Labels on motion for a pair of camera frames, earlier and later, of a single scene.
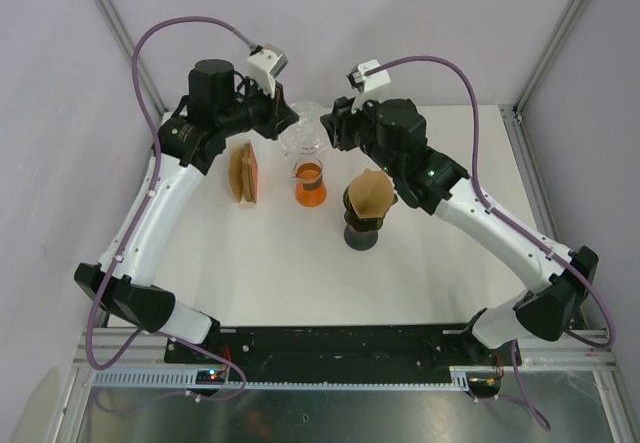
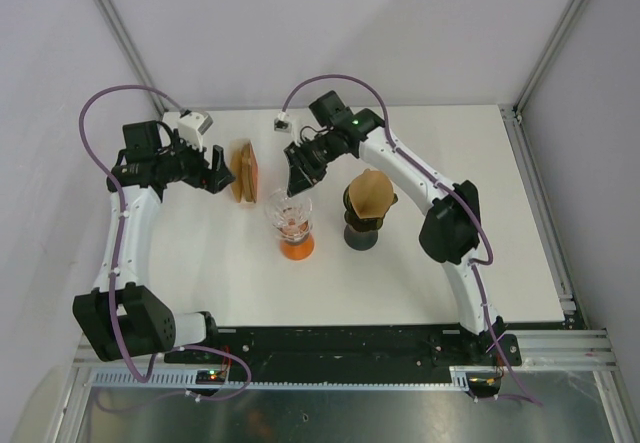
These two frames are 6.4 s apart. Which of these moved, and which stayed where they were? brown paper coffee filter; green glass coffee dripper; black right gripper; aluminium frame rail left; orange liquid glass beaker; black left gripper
Moved: black right gripper; orange liquid glass beaker; black left gripper
Stayed: aluminium frame rail left; green glass coffee dripper; brown paper coffee filter
